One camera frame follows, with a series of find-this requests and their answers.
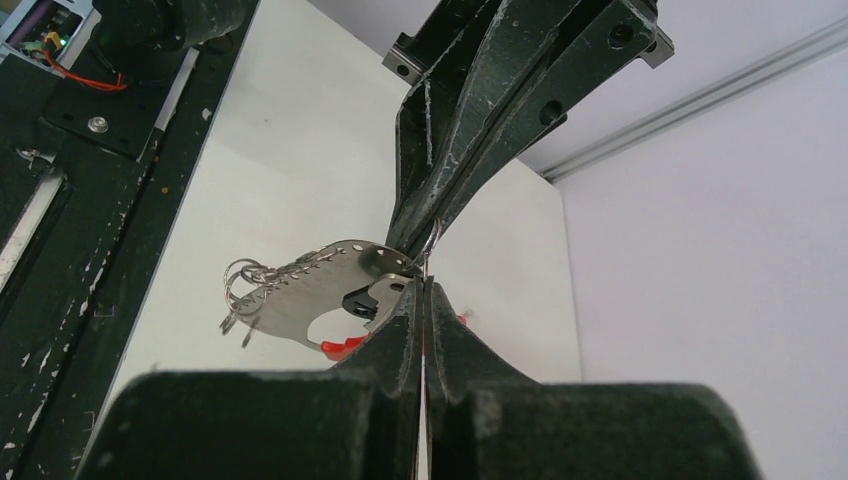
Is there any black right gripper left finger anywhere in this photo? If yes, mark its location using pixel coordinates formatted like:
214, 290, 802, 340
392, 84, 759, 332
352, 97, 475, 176
78, 279, 424, 479

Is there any black key tag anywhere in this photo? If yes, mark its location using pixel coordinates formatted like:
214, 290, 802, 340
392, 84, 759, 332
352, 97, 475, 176
342, 279, 405, 324

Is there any left aluminium frame post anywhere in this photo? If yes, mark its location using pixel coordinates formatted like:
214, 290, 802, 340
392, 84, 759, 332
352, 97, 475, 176
540, 17, 847, 183

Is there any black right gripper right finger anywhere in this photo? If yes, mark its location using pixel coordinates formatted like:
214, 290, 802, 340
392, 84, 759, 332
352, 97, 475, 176
423, 280, 762, 479

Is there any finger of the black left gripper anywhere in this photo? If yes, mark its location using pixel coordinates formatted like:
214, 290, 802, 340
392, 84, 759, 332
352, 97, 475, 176
386, 1, 577, 255
410, 0, 674, 255

